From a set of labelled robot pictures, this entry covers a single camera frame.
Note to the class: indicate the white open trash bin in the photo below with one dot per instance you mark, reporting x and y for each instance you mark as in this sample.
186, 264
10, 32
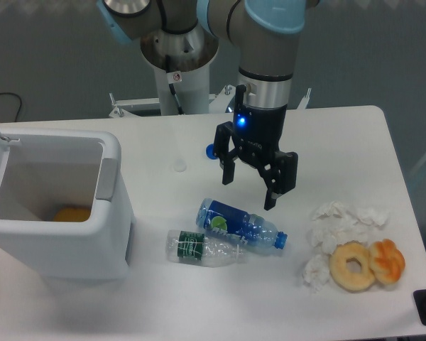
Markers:
44, 170

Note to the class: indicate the orange glazed pastry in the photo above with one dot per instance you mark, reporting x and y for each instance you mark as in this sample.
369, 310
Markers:
386, 261

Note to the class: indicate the blue bottle cap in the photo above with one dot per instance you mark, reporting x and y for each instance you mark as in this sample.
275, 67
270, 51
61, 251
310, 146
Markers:
210, 152

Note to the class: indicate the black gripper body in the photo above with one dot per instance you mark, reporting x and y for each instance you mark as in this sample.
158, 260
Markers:
256, 131

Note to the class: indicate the crumpled white tissue upper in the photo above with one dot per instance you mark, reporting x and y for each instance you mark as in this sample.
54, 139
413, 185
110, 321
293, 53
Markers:
336, 223

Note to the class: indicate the ring doughnut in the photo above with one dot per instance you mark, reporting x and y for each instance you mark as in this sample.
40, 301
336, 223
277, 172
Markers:
350, 268

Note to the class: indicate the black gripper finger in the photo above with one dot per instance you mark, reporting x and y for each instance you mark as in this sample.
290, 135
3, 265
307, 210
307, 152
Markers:
281, 177
221, 150

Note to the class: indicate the orange item inside bin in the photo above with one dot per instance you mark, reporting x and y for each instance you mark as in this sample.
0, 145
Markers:
72, 214

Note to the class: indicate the green label clear bottle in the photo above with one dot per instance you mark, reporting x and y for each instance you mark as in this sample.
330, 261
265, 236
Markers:
200, 250

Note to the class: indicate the crumpled white tissue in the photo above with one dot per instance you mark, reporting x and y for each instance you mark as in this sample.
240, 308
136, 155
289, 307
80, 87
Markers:
316, 273
336, 223

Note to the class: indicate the crumpled white tissue lower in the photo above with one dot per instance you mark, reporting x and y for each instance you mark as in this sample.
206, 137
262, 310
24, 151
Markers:
316, 273

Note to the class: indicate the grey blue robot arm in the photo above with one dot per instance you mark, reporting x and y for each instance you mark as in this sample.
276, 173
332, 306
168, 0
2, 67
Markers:
280, 16

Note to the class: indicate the blue label plastic bottle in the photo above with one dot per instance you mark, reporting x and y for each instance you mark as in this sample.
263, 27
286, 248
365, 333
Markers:
236, 226

